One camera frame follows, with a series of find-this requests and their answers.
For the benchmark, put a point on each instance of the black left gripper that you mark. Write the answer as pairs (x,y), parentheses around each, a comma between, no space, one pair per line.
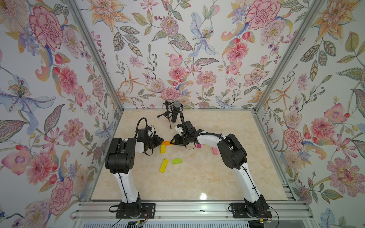
(156,141)

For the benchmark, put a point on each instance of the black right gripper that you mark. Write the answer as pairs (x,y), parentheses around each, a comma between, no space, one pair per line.
(177,140)

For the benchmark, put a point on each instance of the yellow short block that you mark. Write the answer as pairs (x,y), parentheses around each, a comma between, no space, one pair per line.
(163,149)

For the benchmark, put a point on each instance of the orange long block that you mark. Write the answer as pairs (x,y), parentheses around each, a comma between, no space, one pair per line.
(166,143)

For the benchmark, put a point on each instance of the lime green block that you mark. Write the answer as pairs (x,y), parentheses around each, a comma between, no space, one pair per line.
(177,161)

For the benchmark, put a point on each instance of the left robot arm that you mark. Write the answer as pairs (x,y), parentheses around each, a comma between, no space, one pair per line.
(120,160)

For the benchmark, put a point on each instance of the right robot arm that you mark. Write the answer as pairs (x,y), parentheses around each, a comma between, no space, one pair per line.
(234,157)

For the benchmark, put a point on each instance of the yellow long block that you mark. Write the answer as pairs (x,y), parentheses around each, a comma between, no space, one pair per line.
(163,166)

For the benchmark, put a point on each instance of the black microphone tripod stand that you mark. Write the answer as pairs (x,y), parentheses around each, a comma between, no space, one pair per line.
(170,112)

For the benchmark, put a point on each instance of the black mesh microphone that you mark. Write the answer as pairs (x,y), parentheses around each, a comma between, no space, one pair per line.
(176,109)

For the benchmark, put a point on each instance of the pink block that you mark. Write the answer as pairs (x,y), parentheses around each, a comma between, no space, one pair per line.
(215,151)

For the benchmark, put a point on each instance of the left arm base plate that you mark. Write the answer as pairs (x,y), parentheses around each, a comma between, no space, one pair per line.
(136,211)

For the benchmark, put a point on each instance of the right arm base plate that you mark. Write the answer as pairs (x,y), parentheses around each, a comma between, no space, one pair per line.
(244,211)

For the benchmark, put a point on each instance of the aluminium front rail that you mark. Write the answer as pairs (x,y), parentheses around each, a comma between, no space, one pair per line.
(190,210)

